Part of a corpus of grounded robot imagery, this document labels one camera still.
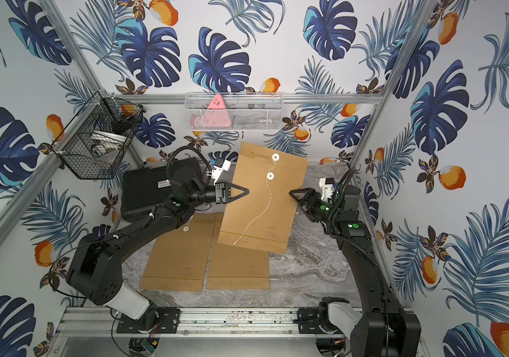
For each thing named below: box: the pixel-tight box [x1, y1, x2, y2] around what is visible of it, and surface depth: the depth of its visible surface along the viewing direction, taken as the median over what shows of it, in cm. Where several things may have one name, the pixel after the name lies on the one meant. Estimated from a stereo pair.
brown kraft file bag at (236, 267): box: [206, 211, 270, 290], surface depth 87 cm
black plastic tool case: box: [120, 156, 204, 222], surface depth 103 cm
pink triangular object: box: [190, 93, 232, 128], surface depth 92 cm
